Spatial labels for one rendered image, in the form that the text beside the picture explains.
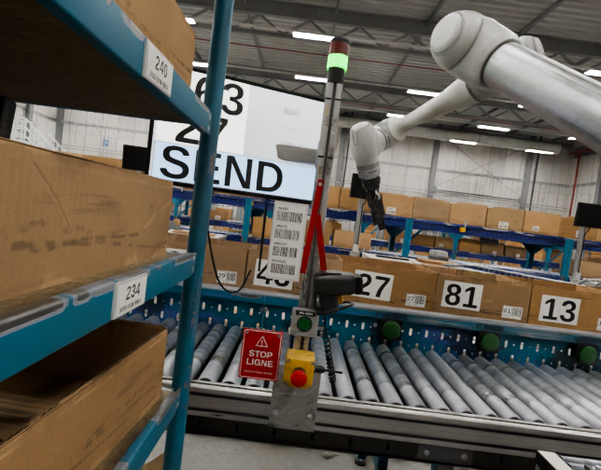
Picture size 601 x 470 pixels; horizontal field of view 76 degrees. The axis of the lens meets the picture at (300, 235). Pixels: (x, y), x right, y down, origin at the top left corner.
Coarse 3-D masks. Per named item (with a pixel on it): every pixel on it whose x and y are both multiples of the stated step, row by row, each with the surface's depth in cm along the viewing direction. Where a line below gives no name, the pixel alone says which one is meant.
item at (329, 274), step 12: (324, 276) 92; (336, 276) 92; (348, 276) 92; (360, 276) 93; (324, 288) 92; (336, 288) 92; (348, 288) 92; (360, 288) 92; (324, 300) 93; (336, 300) 94; (324, 312) 93
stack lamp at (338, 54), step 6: (336, 42) 94; (342, 42) 94; (330, 48) 95; (336, 48) 94; (342, 48) 94; (348, 48) 96; (330, 54) 95; (336, 54) 94; (342, 54) 95; (330, 60) 95; (336, 60) 94; (342, 60) 95; (330, 66) 96; (342, 66) 95
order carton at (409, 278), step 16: (352, 256) 187; (352, 272) 158; (384, 272) 158; (400, 272) 158; (416, 272) 158; (432, 272) 158; (400, 288) 158; (416, 288) 158; (432, 288) 158; (384, 304) 159; (400, 304) 159; (432, 304) 159
